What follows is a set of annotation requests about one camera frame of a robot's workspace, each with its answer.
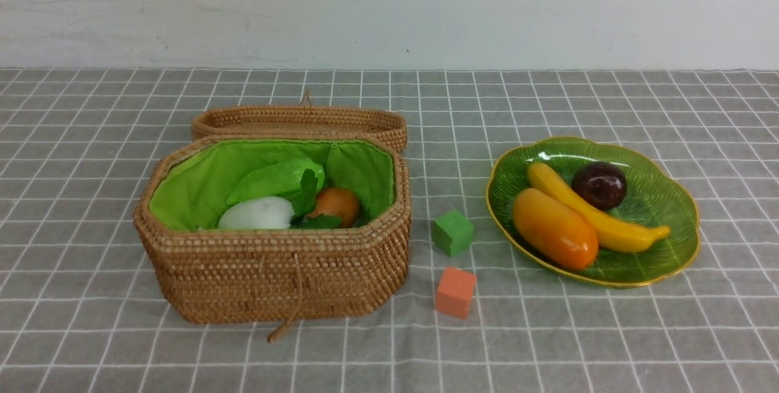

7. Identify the green glass leaf plate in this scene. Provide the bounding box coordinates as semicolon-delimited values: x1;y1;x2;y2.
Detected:
485;137;700;288

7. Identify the light green cucumber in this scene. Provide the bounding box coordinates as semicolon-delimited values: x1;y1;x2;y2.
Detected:
226;158;326;206

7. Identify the grey checked tablecloth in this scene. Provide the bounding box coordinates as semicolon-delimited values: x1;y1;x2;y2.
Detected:
1;68;778;392

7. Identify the green foam cube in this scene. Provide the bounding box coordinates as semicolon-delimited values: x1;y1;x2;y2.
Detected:
431;209;475;257

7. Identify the yellow banana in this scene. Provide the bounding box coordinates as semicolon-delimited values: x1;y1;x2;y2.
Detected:
528;162;671;254

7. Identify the dark purple round fruit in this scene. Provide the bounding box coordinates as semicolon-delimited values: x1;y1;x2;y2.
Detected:
570;162;627;211

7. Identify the white radish with green leaves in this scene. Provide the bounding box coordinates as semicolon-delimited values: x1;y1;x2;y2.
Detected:
218;170;340;230

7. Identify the woven wicker basket green lining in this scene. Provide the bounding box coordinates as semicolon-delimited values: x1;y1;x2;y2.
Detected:
133;133;411;341

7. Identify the orange foam cube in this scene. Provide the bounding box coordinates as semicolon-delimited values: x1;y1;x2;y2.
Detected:
435;266;478;320

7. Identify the orange carrot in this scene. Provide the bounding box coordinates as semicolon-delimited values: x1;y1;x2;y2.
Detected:
512;188;600;271

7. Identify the brown potato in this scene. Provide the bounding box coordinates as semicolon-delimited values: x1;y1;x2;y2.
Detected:
307;187;361;228

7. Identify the woven wicker basket lid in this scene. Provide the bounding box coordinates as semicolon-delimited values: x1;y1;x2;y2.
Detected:
191;90;407;152

